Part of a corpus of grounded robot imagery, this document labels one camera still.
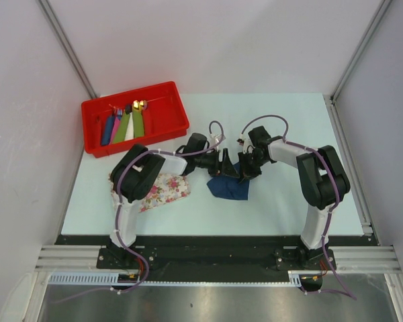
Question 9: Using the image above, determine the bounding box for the dark blue paper napkin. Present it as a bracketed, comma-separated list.
[206, 175, 250, 201]

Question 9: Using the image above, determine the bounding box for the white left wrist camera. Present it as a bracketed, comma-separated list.
[210, 133, 226, 145]

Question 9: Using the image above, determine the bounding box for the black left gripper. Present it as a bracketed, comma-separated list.
[194, 148, 238, 179]

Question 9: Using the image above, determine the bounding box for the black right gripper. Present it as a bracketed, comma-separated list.
[238, 152, 269, 184]

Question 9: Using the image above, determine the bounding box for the aluminium corner post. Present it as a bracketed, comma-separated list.
[36, 0, 98, 99]
[330, 0, 394, 103]

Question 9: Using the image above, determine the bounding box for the right aluminium corner post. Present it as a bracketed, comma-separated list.
[330, 0, 394, 103]

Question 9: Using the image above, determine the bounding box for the olive green rolled napkin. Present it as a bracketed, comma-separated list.
[132, 100, 148, 138]

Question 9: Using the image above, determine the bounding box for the blue rolled napkin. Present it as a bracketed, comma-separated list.
[100, 114, 116, 146]

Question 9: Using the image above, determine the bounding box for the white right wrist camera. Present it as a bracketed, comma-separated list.
[237, 133, 251, 153]

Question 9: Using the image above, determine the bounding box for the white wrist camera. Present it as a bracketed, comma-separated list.
[237, 133, 251, 153]
[210, 133, 226, 145]

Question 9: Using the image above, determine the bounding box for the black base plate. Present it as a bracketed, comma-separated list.
[55, 235, 378, 270]

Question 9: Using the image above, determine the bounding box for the floral cloth mat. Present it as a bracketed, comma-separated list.
[109, 173, 191, 215]

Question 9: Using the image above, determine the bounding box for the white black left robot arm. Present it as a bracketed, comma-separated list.
[109, 133, 239, 268]

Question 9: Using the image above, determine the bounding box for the pink rolled napkin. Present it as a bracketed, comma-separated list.
[109, 109, 123, 144]

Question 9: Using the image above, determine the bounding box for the white slotted cable duct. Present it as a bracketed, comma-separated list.
[48, 272, 302, 287]

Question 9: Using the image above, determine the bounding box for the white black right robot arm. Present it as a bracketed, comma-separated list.
[238, 126, 351, 269]

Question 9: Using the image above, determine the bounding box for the white rolled napkin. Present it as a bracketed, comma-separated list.
[124, 114, 134, 141]

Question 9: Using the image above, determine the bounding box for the red plastic bin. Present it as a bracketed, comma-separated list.
[81, 81, 189, 158]

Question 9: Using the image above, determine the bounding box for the left aluminium corner post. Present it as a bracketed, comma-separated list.
[36, 0, 98, 99]

